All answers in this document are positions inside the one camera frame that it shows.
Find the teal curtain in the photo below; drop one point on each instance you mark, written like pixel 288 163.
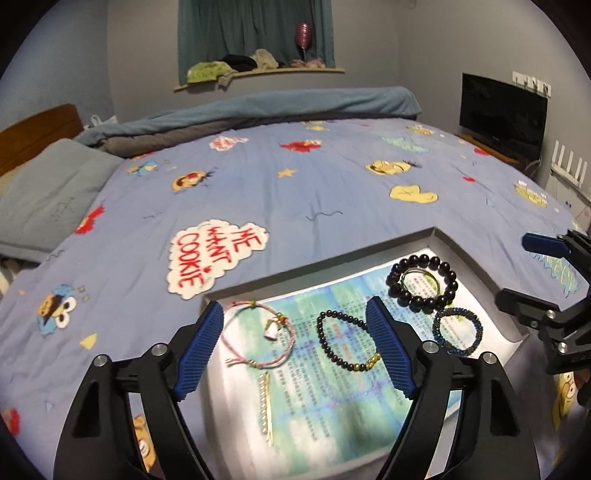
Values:
pixel 231 27

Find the black television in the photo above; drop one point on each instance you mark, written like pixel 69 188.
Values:
pixel 503 115

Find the wall hook rack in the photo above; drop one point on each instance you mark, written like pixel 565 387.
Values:
pixel 531 83

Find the window sill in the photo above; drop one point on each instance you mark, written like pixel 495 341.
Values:
pixel 277 76

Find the grey folded blanket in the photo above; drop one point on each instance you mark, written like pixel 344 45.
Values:
pixel 184 136

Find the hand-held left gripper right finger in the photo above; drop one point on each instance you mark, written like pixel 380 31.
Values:
pixel 388 350

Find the wooden television stand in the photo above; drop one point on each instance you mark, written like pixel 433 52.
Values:
pixel 498 154

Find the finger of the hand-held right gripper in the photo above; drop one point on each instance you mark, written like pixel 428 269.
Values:
pixel 545 242
pixel 521 300

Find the grey shallow cardboard box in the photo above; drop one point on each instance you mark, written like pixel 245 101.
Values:
pixel 323 263

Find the grey blue pillow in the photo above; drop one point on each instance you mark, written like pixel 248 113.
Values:
pixel 51 189

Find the beige cloth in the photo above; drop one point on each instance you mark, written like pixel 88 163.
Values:
pixel 268 57

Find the pink balloon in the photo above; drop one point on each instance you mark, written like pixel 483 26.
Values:
pixel 303 36

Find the blue green printed paper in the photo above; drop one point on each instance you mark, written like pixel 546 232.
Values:
pixel 323 406

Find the wooden headboard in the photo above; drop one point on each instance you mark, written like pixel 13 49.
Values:
pixel 37 131

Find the blue folded quilt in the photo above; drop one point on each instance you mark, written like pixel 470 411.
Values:
pixel 277 104

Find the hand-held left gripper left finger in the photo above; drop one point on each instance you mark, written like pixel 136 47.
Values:
pixel 201 350

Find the pearl hair clip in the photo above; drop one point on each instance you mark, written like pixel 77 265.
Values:
pixel 264 406

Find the green cloth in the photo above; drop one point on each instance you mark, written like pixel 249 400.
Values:
pixel 207 71

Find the pink cloth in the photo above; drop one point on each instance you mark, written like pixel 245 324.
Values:
pixel 309 62

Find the white router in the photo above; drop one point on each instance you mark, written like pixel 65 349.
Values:
pixel 570 168

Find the green thin bangle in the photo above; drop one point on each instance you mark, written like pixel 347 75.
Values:
pixel 418 270

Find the black cloth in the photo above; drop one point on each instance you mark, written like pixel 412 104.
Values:
pixel 240 62

